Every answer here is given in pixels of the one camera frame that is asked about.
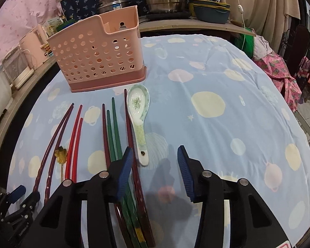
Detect pink electric kettle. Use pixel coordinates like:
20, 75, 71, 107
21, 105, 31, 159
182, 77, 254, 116
19, 24, 49, 70

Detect green chopstick short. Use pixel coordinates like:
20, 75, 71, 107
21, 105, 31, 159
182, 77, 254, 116
106, 110, 142, 247

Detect pink floral fabric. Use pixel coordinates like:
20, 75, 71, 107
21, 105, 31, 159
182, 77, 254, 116
252, 34, 303, 113

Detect pink dotted curtain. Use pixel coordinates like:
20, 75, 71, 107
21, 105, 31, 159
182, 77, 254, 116
0, 0, 61, 64

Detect hanging clothes rack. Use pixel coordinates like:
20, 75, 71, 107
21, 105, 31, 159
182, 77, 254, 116
278, 0, 310, 90

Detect bright red chopstick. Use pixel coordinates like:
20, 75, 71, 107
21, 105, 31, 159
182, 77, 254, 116
65, 105, 83, 179
72, 118, 83, 182

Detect pink perforated utensil holder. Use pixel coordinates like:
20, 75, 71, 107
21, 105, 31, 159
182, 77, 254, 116
47, 6, 147, 92

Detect white cord with switch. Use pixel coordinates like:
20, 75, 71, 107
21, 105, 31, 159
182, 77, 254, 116
231, 0, 247, 51

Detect gold flower spoon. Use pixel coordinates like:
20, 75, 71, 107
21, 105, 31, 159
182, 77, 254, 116
54, 146, 67, 182

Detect white carton box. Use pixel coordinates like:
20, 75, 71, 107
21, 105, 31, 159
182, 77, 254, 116
42, 16, 64, 37

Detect dark maroon chopstick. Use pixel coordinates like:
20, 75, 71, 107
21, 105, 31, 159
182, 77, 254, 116
44, 103, 74, 204
33, 102, 75, 193

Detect blue dotted tablecloth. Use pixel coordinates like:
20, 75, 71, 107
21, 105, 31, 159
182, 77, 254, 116
7, 35, 310, 247

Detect black induction cooker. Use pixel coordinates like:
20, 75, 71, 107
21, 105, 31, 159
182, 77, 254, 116
146, 12, 191, 21

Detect white green ceramic spoon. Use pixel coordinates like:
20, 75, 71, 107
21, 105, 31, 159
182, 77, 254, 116
126, 85, 150, 167

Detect steel rice cooker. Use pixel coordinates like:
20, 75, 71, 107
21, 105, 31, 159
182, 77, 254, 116
98, 0, 131, 13

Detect green milk powder can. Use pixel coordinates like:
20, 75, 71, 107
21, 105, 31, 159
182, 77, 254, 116
56, 19, 76, 32

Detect stacked blue yellow bowls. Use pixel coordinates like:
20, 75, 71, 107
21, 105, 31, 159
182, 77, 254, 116
191, 0, 231, 24

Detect green chopstick long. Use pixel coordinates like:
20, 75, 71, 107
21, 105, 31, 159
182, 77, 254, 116
112, 97, 148, 247

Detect beige hanging cloth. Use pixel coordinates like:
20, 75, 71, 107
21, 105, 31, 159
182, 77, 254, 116
221, 0, 300, 51

